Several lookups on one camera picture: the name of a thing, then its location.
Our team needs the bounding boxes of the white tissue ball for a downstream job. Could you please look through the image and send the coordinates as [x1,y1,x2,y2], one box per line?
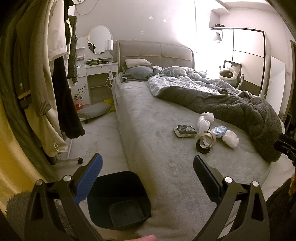
[222,130,239,149]

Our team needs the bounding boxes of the blue wrapper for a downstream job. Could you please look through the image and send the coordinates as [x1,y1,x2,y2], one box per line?
[211,126,228,138]

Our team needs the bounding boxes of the beige tape roll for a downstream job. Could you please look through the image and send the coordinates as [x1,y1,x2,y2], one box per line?
[199,131,217,149]

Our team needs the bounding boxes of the white paper wad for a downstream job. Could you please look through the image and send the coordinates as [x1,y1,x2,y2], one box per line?
[201,112,214,123]

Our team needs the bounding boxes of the black tape roll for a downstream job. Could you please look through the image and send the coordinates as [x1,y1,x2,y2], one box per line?
[196,138,211,154]

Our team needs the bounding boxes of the clear bubble wrap bag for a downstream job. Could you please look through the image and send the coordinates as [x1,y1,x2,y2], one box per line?
[197,115,210,136]

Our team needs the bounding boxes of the crushed grey carton box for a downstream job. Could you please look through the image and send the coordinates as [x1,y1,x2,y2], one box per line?
[174,125,197,138]

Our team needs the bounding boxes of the black plastic trash bin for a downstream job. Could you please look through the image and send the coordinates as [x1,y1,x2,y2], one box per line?
[87,171,152,231]

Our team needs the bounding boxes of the dark grey fleece blanket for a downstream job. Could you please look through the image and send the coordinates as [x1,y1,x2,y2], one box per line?
[158,86,282,162]

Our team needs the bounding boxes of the white rolling clothes rack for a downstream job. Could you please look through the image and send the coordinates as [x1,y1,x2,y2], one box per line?
[52,139,84,165]

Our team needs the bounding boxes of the white sliding wardrobe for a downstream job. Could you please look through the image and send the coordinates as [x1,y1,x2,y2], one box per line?
[210,27,270,96]

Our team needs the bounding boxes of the black hanging garment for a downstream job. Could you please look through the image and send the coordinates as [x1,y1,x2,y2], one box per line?
[52,56,85,139]

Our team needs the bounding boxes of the grey bed mattress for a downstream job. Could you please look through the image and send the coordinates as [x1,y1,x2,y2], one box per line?
[112,74,281,240]

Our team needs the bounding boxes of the grey floor cushion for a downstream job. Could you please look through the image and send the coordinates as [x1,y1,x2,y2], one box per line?
[77,102,112,123]

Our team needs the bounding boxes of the olive green hanging coat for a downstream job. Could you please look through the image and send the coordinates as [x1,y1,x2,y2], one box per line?
[1,1,58,182]

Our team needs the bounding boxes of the cream hanging jacket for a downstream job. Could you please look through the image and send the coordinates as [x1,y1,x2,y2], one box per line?
[14,1,68,157]

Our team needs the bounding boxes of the blue patterned duvet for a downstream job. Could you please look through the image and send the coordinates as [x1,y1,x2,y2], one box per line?
[147,65,241,96]

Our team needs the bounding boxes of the white vanity desk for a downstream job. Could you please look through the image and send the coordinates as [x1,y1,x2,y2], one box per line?
[71,37,118,107]

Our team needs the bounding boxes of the grey pillow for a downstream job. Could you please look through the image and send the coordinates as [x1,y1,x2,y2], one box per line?
[121,66,154,82]

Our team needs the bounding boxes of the beige pillow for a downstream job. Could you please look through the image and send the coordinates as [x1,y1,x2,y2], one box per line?
[125,58,152,68]

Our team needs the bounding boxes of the oval vanity mirror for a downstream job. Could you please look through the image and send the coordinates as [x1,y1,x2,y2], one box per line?
[87,25,113,55]

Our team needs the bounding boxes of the white charger cable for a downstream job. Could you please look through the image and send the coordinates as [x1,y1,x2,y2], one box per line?
[105,68,115,88]

